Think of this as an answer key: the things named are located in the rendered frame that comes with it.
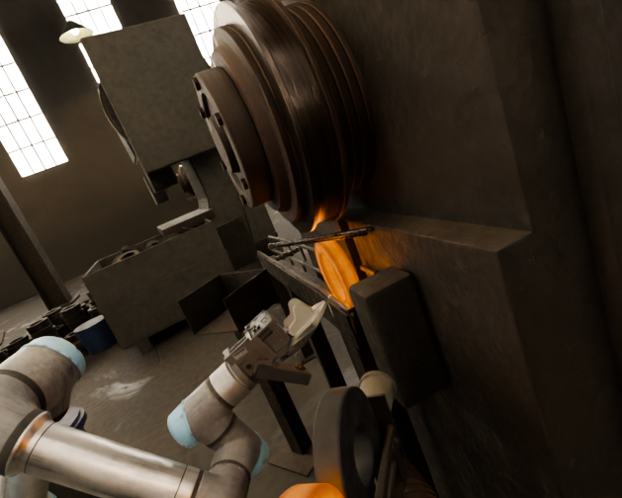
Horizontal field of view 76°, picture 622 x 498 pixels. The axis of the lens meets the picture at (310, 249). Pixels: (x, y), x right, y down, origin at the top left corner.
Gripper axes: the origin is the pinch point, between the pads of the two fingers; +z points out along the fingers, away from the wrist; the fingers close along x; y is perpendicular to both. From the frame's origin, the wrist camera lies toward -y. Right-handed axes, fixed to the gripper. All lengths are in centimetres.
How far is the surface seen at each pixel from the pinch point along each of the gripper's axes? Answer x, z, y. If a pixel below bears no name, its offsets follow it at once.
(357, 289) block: -9.8, 6.2, 3.0
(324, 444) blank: -35.1, -11.2, 5.4
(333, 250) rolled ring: 8.0, 10.5, 4.5
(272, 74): -8.8, 17.6, 38.6
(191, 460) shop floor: 90, -81, -53
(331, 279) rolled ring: 18.9, 7.4, -4.9
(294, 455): 60, -42, -65
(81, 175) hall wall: 1014, -167, 204
